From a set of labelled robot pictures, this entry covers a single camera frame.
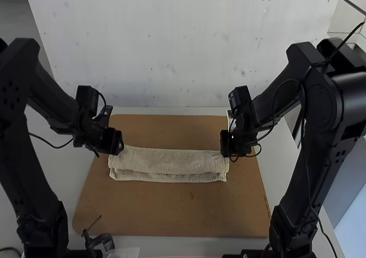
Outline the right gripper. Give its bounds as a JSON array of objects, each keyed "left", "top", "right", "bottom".
[{"left": 219, "top": 129, "right": 253, "bottom": 158}]

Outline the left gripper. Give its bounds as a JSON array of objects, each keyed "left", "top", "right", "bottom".
[{"left": 97, "top": 127, "right": 125, "bottom": 156}]

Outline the pale towel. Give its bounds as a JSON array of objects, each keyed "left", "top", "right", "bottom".
[{"left": 108, "top": 144, "right": 230, "bottom": 184}]

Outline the cork mat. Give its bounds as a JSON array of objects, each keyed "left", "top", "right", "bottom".
[{"left": 72, "top": 114, "right": 273, "bottom": 239}]

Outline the black clamp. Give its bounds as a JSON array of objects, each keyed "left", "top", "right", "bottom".
[
  {"left": 221, "top": 248, "right": 272, "bottom": 258},
  {"left": 81, "top": 214, "right": 116, "bottom": 258}
]

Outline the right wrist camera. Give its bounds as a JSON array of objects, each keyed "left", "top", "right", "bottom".
[{"left": 227, "top": 86, "right": 253, "bottom": 113}]

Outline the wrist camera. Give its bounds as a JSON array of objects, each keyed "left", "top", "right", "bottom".
[
  {"left": 227, "top": 86, "right": 253, "bottom": 113},
  {"left": 75, "top": 85, "right": 100, "bottom": 117}
]

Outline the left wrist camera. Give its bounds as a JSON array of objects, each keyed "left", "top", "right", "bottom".
[{"left": 75, "top": 85, "right": 100, "bottom": 117}]

